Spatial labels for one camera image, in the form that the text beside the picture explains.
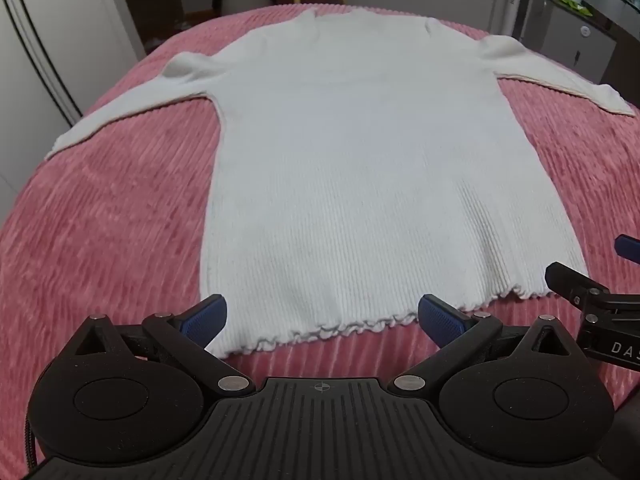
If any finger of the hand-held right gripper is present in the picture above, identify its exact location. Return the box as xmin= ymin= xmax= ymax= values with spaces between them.
xmin=545 ymin=261 xmax=640 ymax=324
xmin=615 ymin=234 xmax=640 ymax=264

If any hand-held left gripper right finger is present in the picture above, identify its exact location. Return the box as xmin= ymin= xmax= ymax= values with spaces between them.
xmin=392 ymin=294 xmax=581 ymax=396

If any white knit sweater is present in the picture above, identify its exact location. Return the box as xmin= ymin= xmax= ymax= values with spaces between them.
xmin=44 ymin=7 xmax=637 ymax=359

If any pink corduroy blanket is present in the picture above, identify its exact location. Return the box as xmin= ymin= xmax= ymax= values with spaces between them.
xmin=0 ymin=2 xmax=640 ymax=480

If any white round bin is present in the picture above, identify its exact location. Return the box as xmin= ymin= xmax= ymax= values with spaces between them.
xmin=220 ymin=0 xmax=282 ymax=17

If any white tower fan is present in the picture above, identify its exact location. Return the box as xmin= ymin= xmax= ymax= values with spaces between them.
xmin=497 ymin=0 xmax=536 ymax=43

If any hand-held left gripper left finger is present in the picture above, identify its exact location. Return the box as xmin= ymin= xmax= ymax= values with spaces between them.
xmin=70 ymin=294 xmax=257 ymax=396

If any grey cabinet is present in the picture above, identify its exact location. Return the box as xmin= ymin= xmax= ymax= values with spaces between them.
xmin=522 ymin=0 xmax=618 ymax=86

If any white wardrobe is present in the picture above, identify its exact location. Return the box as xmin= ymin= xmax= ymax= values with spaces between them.
xmin=0 ymin=0 xmax=146 ymax=221

